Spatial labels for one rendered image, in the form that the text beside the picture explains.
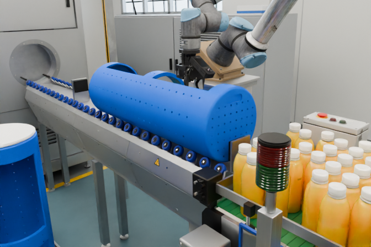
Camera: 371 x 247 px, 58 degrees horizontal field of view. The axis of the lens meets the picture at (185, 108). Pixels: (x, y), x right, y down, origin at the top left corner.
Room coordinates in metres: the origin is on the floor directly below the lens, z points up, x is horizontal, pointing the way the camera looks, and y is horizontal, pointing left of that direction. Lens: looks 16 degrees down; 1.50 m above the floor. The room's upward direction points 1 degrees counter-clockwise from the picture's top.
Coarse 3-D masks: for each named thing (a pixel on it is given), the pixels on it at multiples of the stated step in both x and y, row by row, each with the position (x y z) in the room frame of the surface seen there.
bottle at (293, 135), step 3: (288, 132) 1.13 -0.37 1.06; (291, 132) 1.13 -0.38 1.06; (294, 132) 1.12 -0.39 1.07; (297, 132) 1.12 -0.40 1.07; (288, 135) 1.13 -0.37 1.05; (291, 135) 1.12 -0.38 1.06; (294, 135) 1.11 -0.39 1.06; (297, 135) 1.11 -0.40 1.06; (291, 138) 1.11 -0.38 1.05; (294, 138) 1.11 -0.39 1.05; (297, 138) 1.11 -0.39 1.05; (291, 141) 1.11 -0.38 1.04; (294, 141) 1.11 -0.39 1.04; (291, 144) 1.11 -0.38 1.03; (291, 147) 1.11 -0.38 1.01
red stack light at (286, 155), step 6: (258, 144) 0.59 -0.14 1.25; (258, 150) 0.59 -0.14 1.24; (264, 150) 0.57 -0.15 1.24; (270, 150) 0.57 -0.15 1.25; (276, 150) 0.56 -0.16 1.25; (282, 150) 0.56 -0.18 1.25; (288, 150) 0.57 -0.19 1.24; (258, 156) 0.59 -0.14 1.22; (264, 156) 0.57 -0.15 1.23; (270, 156) 0.57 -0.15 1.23; (276, 156) 0.56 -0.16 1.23; (282, 156) 0.56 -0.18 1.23; (288, 156) 0.57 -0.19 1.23; (258, 162) 0.58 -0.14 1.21; (264, 162) 0.57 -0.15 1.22; (270, 162) 0.57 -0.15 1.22; (276, 162) 0.56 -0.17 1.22; (282, 162) 0.56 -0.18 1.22; (288, 162) 0.57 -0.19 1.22
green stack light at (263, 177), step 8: (256, 160) 0.60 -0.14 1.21; (256, 168) 0.59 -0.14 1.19; (264, 168) 0.57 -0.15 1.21; (272, 168) 0.56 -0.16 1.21; (280, 168) 0.56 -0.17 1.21; (288, 168) 0.57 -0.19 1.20; (256, 176) 0.59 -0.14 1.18; (264, 176) 0.57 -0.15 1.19; (272, 176) 0.56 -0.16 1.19; (280, 176) 0.56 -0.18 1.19; (288, 176) 0.58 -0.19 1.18; (256, 184) 0.59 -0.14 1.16; (264, 184) 0.57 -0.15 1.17; (272, 184) 0.56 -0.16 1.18; (280, 184) 0.56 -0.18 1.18; (288, 184) 0.58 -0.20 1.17
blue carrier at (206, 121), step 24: (96, 72) 1.72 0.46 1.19; (120, 72) 1.59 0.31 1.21; (168, 72) 1.47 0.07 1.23; (96, 96) 1.65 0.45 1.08; (120, 96) 1.47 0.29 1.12; (144, 96) 1.34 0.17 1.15; (168, 96) 1.24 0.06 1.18; (192, 96) 1.16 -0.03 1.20; (216, 96) 1.10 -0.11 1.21; (240, 96) 1.17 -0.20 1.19; (144, 120) 1.33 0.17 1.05; (168, 120) 1.20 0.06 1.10; (192, 120) 1.10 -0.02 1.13; (216, 120) 1.09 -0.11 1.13; (240, 120) 1.17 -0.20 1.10; (192, 144) 1.12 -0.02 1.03; (216, 144) 1.09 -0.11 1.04
